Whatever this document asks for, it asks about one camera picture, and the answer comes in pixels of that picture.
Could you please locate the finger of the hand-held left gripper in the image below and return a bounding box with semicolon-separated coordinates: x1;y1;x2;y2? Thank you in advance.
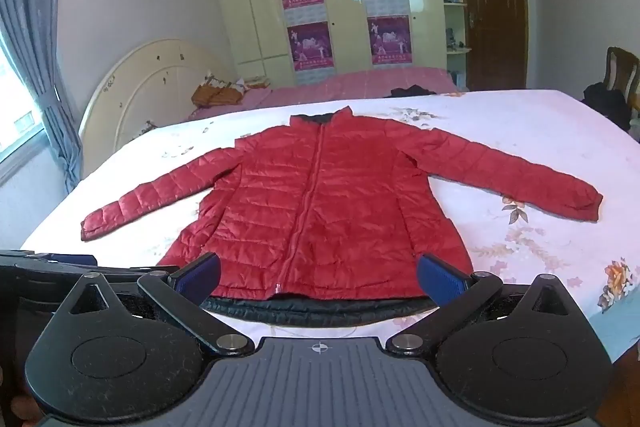
47;252;179;278

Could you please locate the black crumpled garment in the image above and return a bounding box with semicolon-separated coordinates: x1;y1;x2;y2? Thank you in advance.
389;84;437;98

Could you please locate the brown wooden door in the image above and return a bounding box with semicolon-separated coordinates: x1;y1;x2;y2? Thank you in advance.
452;0;532;90

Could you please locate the pink bed cover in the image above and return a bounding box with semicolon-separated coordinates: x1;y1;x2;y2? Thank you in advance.
187;66;469;121

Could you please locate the white floral bed sheet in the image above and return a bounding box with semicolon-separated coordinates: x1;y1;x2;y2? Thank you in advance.
20;89;640;380

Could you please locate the blue grey curtain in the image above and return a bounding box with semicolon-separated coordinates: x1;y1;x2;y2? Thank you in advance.
0;0;84;196

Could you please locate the wooden chair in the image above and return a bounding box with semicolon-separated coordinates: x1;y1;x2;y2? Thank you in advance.
602;46;640;112

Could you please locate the pale corner shelf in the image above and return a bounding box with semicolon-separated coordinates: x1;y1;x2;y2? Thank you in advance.
432;0;474;90

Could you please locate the window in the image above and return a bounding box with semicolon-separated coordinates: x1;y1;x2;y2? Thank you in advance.
0;29;49;170

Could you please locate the dark clothing on chair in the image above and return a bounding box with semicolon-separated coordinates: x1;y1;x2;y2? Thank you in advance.
580;82;634;134

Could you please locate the red quilted jacket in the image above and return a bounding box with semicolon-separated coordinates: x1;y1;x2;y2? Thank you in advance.
80;106;604;329

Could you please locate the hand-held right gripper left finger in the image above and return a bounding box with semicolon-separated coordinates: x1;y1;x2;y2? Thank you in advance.
64;251;254;356

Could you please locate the cream rounded headboard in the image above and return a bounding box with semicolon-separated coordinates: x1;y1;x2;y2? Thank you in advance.
77;39;237;174

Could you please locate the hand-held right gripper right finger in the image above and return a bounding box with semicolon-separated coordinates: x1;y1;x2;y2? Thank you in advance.
385;252;577;356

